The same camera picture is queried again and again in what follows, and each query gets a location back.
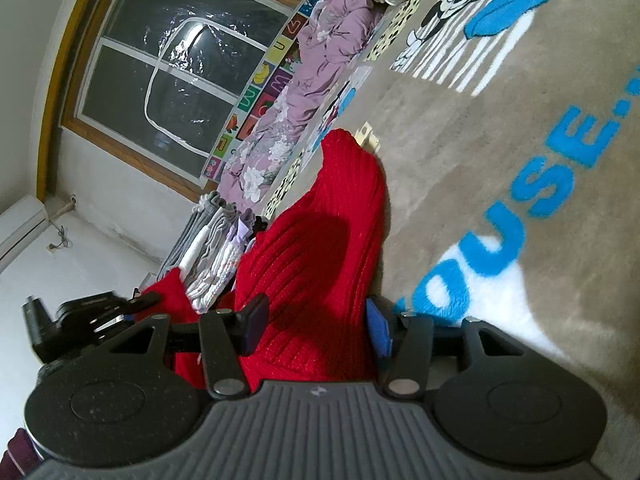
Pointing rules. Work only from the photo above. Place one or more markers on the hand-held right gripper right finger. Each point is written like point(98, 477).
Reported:
point(378, 331)

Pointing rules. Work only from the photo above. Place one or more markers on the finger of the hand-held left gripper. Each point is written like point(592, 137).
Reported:
point(146, 302)

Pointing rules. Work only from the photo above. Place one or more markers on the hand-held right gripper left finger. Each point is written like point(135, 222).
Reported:
point(256, 327)

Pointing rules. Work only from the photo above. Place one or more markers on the red knit sweater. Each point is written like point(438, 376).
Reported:
point(310, 260)

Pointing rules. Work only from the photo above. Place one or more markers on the white patterned folded garment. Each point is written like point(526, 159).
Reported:
point(215, 270)

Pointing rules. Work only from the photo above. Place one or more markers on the lavender folded garment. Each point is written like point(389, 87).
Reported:
point(243, 232)

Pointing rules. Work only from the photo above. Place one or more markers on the grey folded garment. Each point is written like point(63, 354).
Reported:
point(200, 220)

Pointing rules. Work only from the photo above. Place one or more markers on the white air conditioner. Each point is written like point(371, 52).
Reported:
point(17, 230)

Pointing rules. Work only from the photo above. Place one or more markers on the maroon cloth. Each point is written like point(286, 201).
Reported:
point(14, 452)

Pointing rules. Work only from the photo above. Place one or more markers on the cartoon mouse printed blanket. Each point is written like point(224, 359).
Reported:
point(450, 160)

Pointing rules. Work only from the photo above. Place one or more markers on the wooden framed window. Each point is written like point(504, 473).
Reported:
point(150, 75)

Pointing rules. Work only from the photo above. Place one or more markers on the purple floral quilt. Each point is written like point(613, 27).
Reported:
point(320, 60)

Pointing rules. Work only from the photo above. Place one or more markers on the colourful picture wall strip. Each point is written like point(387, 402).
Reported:
point(260, 75)

